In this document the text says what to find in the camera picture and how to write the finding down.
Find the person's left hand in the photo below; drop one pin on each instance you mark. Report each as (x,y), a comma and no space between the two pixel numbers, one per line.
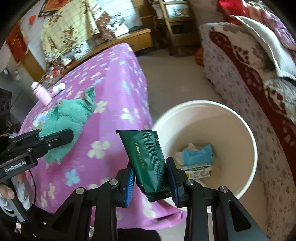
(5,192)

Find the white pillow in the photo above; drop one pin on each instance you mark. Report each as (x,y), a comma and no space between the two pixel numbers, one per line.
(261,39)

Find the wooden chair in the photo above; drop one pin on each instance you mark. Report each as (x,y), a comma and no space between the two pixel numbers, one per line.
(171,34)

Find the dark green sachet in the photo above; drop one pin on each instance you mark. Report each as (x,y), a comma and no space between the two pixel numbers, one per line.
(148,157)

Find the white plastic bucket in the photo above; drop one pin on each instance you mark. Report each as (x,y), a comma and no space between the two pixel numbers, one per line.
(208,120)

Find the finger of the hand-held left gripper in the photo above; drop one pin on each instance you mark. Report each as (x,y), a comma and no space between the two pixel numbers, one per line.
(25,136)
(60,138)

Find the small red flag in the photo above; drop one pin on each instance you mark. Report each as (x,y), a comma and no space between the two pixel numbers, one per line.
(32,20)

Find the pink floral tablecloth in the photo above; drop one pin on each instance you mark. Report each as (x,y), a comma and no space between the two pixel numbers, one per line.
(111,92)

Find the framed picture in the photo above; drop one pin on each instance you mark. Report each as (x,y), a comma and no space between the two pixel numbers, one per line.
(178,10)

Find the wooden cabinet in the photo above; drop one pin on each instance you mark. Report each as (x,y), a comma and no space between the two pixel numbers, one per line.
(138,39)

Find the orange plastic bag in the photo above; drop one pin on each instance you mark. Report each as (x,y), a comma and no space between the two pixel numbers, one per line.
(199,58)

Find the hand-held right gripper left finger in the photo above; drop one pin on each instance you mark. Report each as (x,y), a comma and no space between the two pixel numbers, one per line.
(130,185)

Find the red bag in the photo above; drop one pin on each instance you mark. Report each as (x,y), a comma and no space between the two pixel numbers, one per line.
(225,4)

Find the pink patterned clothes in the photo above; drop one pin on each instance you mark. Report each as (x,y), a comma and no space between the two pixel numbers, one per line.
(284,34)

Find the green towel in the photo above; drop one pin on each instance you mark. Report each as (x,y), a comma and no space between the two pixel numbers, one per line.
(67,115)

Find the floral checked cloth cover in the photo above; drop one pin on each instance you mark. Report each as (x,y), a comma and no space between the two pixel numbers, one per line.
(67,27)

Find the red hanging banner ornament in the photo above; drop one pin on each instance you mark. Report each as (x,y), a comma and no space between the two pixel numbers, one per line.
(16,44)

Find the green white milk carton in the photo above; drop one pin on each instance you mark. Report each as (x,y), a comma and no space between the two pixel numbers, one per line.
(198,172)

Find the diamond framed red calligraphy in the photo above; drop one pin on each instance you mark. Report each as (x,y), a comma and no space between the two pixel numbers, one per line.
(54,4)

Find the wedding photo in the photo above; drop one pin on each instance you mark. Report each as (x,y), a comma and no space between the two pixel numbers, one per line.
(120,29)

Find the pink water bottle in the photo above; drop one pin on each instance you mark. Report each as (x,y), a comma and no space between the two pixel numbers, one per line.
(42,96)

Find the flower and bag clutter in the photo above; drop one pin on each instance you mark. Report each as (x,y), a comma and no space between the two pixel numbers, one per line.
(55,67)

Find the framed couple photo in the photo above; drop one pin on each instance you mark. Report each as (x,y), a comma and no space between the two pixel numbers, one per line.
(79,49)

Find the small white pink-label bottle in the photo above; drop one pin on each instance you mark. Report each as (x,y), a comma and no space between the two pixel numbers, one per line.
(59,88)

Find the blue packet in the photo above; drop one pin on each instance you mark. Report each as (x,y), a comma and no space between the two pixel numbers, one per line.
(198,155)

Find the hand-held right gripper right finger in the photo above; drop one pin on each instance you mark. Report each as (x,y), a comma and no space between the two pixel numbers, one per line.
(173,185)

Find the floral covered sofa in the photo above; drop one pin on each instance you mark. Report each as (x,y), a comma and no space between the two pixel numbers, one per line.
(231,58)

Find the black set-top box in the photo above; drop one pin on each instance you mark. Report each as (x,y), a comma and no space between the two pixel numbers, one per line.
(135,29)

